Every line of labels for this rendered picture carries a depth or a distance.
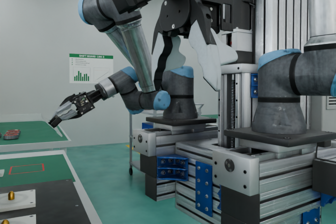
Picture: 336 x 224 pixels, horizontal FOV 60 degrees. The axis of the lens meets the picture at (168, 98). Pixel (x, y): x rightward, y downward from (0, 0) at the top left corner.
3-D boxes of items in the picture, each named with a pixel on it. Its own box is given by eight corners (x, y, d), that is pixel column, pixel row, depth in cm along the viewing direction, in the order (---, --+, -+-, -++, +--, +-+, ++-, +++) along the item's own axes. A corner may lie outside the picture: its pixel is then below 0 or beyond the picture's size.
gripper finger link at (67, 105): (48, 113, 104) (71, 100, 107) (47, 112, 109) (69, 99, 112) (52, 120, 105) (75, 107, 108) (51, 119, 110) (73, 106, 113)
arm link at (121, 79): (142, 84, 119) (134, 65, 115) (120, 97, 115) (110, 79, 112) (134, 80, 126) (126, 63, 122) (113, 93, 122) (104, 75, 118)
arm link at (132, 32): (139, -25, 99) (176, 102, 117) (117, -18, 106) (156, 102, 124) (115, -19, 91) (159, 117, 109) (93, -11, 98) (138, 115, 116)
